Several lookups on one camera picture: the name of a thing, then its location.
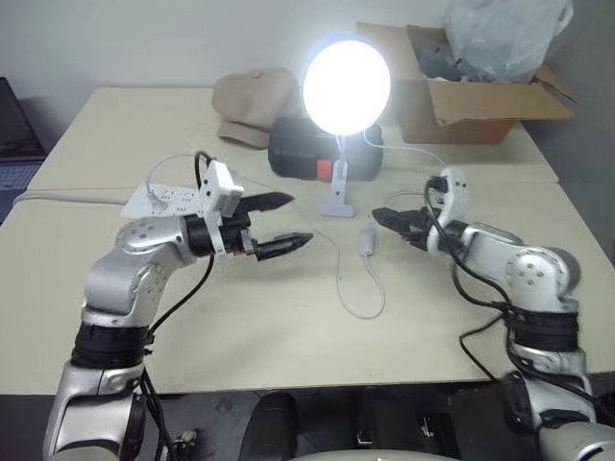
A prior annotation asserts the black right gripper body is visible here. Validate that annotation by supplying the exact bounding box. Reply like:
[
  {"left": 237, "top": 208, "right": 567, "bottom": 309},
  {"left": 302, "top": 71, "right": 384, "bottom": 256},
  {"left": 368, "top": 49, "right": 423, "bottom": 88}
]
[{"left": 406, "top": 206, "right": 437, "bottom": 255}]

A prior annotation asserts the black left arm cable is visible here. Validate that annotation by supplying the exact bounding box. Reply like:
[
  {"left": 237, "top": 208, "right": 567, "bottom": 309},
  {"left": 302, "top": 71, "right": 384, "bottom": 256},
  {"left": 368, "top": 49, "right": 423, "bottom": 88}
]
[{"left": 132, "top": 150, "right": 232, "bottom": 461}]

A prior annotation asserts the white power strip cable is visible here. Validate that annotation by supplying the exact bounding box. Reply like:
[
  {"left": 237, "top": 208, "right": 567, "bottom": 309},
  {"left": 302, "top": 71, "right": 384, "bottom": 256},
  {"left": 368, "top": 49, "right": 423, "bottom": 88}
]
[{"left": 15, "top": 188, "right": 132, "bottom": 206}]

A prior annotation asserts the black rounded shape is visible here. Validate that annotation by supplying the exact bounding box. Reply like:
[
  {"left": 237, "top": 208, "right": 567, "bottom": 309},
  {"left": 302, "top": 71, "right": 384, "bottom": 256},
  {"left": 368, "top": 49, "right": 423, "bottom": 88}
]
[{"left": 241, "top": 389, "right": 303, "bottom": 461}]

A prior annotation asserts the white power strip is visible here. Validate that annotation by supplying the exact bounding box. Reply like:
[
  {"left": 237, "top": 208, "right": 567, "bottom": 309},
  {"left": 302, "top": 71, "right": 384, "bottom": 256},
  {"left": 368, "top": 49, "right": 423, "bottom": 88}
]
[{"left": 119, "top": 183, "right": 205, "bottom": 223}]

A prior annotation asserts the brown cardboard box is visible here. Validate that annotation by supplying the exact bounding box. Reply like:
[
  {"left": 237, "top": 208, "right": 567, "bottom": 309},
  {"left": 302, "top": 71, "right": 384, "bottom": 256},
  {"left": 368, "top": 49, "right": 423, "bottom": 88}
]
[{"left": 356, "top": 20, "right": 579, "bottom": 145}]

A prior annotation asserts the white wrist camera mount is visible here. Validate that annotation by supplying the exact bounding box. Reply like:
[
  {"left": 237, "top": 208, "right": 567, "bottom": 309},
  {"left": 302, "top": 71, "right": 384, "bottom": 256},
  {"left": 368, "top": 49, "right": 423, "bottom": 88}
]
[
  {"left": 425, "top": 165, "right": 470, "bottom": 255},
  {"left": 197, "top": 161, "right": 246, "bottom": 255}
]

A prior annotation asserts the clear plastic bag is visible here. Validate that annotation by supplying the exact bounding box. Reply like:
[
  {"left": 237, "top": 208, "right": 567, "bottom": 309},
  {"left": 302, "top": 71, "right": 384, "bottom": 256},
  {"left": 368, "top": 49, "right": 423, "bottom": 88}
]
[{"left": 440, "top": 0, "right": 576, "bottom": 86}]

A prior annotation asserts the beige cap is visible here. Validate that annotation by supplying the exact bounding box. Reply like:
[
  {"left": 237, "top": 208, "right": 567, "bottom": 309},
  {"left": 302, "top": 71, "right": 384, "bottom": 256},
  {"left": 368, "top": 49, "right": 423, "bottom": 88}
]
[{"left": 211, "top": 67, "right": 305, "bottom": 151}]

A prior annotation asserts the dark laptop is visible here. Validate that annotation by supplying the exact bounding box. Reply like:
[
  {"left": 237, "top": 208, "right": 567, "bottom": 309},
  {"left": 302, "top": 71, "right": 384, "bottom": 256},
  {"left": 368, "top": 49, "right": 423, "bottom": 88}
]
[{"left": 0, "top": 76, "right": 48, "bottom": 194}]

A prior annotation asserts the black box with red label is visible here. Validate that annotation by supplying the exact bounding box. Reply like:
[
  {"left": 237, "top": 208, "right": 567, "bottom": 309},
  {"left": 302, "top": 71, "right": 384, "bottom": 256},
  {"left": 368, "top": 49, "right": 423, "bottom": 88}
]
[{"left": 267, "top": 116, "right": 385, "bottom": 182}]

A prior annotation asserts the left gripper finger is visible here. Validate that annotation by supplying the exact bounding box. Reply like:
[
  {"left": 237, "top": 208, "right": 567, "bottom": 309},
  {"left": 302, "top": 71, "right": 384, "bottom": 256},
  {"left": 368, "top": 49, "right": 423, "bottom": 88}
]
[
  {"left": 241, "top": 190, "right": 296, "bottom": 214},
  {"left": 256, "top": 231, "right": 315, "bottom": 263}
]

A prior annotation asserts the thin white lamp cord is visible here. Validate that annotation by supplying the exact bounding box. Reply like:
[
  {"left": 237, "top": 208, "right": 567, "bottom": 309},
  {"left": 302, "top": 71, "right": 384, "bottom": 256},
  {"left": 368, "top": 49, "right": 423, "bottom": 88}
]
[{"left": 145, "top": 128, "right": 452, "bottom": 320}]

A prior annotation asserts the white round desk lamp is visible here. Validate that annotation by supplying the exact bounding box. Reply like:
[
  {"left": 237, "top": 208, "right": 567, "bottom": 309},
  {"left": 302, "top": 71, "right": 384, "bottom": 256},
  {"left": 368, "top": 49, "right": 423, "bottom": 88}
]
[{"left": 301, "top": 31, "right": 391, "bottom": 218}]

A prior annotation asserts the white inline cord switch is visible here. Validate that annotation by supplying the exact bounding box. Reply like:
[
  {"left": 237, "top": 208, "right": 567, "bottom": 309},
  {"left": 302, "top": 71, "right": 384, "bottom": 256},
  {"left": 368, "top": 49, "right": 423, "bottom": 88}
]
[{"left": 357, "top": 225, "right": 381, "bottom": 258}]

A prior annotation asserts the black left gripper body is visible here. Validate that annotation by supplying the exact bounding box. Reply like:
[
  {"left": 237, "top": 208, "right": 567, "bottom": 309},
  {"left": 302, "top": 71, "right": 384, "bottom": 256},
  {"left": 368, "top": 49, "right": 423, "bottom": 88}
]
[{"left": 218, "top": 196, "right": 264, "bottom": 263}]

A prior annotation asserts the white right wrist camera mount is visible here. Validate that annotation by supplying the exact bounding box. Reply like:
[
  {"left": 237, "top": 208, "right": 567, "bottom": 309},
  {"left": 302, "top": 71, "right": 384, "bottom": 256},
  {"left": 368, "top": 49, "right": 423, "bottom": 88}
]
[{"left": 425, "top": 165, "right": 470, "bottom": 255}]

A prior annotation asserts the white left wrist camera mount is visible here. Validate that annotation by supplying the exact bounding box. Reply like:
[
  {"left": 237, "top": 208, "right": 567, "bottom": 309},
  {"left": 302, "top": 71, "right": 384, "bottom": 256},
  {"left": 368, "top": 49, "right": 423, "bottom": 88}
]
[{"left": 197, "top": 161, "right": 246, "bottom": 255}]

